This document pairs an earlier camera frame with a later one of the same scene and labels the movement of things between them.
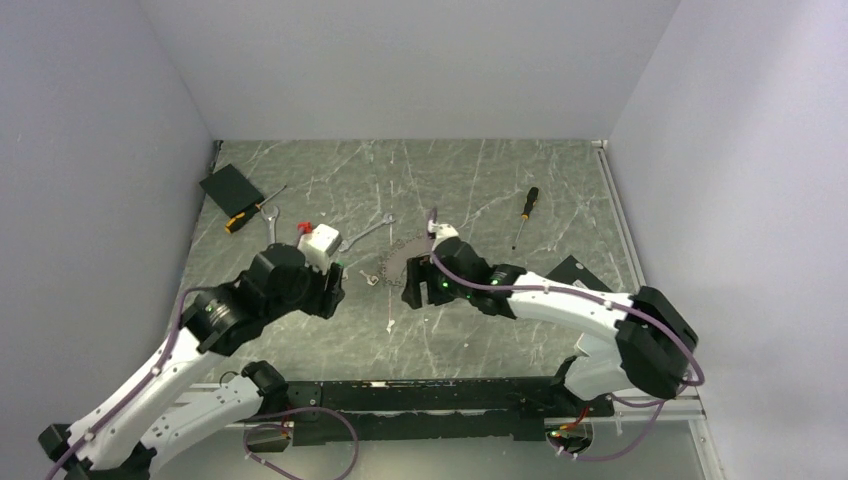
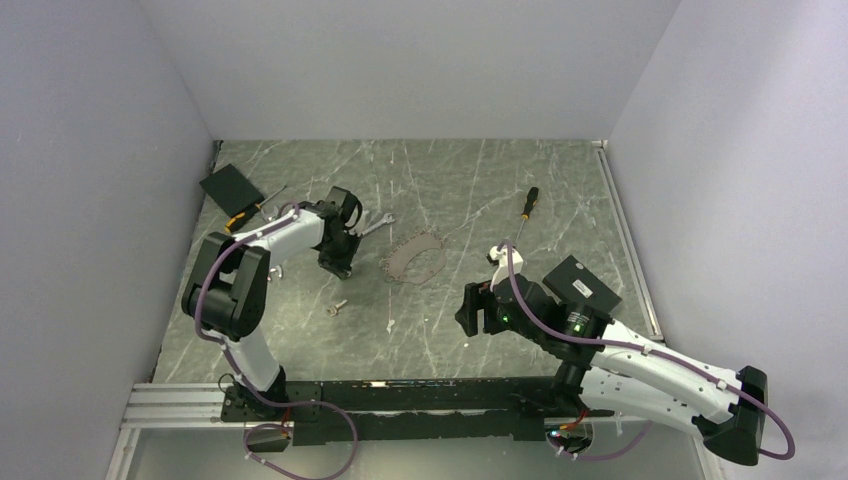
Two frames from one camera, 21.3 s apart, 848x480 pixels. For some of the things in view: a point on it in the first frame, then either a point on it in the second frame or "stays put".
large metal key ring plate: x=393 y=263 stays put
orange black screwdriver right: x=532 y=196 stays put
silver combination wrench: x=386 y=221 stays put
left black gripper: x=329 y=293 to x=340 y=267
